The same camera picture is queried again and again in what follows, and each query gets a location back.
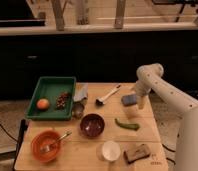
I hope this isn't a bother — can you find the purple bowl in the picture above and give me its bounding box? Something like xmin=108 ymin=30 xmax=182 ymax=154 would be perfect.
xmin=80 ymin=114 xmax=105 ymax=138

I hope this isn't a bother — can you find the blue sponge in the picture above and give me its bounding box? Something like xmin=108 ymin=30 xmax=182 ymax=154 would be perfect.
xmin=121 ymin=94 xmax=137 ymax=106

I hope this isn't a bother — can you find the green chili pepper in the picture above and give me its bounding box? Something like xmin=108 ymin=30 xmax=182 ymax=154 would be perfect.
xmin=115 ymin=118 xmax=140 ymax=131

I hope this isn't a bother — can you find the black power cable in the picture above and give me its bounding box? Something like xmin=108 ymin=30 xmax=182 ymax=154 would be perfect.
xmin=161 ymin=143 xmax=177 ymax=166

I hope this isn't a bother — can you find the orange fruit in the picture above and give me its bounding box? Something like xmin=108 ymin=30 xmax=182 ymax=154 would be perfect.
xmin=36 ymin=98 xmax=50 ymax=110

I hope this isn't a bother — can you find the white cup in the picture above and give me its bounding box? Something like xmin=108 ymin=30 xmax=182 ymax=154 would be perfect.
xmin=97 ymin=140 xmax=121 ymax=162

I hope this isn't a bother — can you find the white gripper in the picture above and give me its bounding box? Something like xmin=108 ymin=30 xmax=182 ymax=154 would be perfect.
xmin=132 ymin=80 xmax=151 ymax=109

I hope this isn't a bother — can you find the white handled dish brush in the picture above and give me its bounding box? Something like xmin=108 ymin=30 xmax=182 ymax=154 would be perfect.
xmin=95 ymin=84 xmax=121 ymax=106

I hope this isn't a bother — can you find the brown scrubbing block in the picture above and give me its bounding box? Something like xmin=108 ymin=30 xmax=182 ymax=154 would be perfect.
xmin=123 ymin=144 xmax=151 ymax=164

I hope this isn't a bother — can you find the orange bowl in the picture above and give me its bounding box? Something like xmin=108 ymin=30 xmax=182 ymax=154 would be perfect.
xmin=31 ymin=130 xmax=61 ymax=163

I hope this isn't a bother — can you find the metal fork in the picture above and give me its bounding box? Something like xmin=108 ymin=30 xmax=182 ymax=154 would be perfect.
xmin=40 ymin=131 xmax=72 ymax=153

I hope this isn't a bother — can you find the green plastic tray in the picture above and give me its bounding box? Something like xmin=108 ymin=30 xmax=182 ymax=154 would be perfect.
xmin=26 ymin=76 xmax=76 ymax=121

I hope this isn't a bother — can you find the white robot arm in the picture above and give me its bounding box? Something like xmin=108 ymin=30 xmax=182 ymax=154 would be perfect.
xmin=133 ymin=63 xmax=198 ymax=171

